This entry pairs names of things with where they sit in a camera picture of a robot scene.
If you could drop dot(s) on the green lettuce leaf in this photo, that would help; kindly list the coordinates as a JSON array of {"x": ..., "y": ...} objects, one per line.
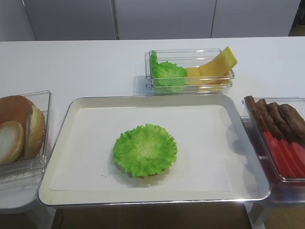
[
  {"x": 144, "y": 151},
  {"x": 167, "y": 74}
]

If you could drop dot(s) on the clear bin lettuce and cheese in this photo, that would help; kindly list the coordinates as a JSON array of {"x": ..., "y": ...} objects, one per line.
[{"x": 185, "y": 58}]

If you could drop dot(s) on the small yellow cheese slice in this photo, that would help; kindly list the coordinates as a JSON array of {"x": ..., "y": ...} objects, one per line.
[{"x": 193, "y": 76}]

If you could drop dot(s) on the long curved cheese slice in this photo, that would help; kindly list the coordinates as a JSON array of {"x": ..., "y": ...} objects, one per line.
[{"x": 221, "y": 64}]

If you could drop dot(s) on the green lettuce leaf lying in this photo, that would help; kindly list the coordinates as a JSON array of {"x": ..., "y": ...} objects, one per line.
[{"x": 167, "y": 74}]

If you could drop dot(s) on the silver metal baking tray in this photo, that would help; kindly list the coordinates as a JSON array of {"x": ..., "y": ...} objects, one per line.
[{"x": 215, "y": 162}]

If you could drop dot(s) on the brown meat patty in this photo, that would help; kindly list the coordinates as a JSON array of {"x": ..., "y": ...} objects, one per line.
[
  {"x": 272, "y": 127},
  {"x": 253, "y": 109},
  {"x": 294, "y": 120},
  {"x": 280, "y": 122}
]

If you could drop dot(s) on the upright bun half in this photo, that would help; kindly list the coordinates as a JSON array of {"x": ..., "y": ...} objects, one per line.
[{"x": 34, "y": 132}]

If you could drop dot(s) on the clear bin with buns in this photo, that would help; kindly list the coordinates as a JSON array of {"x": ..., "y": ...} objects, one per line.
[{"x": 25, "y": 168}]

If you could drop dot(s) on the clear bin patties and tomato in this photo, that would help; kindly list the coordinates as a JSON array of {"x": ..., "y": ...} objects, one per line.
[{"x": 265, "y": 147}]

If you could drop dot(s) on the brown top bun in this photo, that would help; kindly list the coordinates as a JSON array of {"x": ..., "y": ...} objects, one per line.
[{"x": 15, "y": 108}]

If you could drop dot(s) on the front bun half cut-side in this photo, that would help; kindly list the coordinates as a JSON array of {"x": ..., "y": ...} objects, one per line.
[{"x": 11, "y": 141}]

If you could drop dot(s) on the red tomato slice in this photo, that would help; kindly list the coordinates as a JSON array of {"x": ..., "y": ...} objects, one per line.
[
  {"x": 298, "y": 173},
  {"x": 300, "y": 162},
  {"x": 300, "y": 150},
  {"x": 282, "y": 166}
]

